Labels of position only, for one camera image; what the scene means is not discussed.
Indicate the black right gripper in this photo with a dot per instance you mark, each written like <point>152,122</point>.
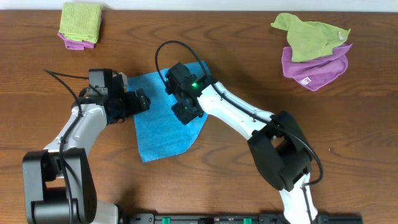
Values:
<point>184,119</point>

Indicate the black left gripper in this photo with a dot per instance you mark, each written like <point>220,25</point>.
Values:
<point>135,101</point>

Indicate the blue cloth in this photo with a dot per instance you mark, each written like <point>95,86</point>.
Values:
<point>159,133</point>

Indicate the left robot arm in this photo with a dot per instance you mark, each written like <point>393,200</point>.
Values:
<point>58,184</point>

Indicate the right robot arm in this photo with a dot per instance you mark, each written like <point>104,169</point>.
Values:
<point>277,145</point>

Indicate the folded purple cloth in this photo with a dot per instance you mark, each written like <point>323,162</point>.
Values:
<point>74,44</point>

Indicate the folded green cloth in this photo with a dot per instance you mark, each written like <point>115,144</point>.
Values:
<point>76,8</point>

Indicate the crumpled purple cloth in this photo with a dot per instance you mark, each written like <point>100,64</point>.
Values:
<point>317,73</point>

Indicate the crumpled green cloth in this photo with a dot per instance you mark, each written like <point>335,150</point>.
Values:
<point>310,40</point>

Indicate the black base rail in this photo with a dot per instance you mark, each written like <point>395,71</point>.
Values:
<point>267,218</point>

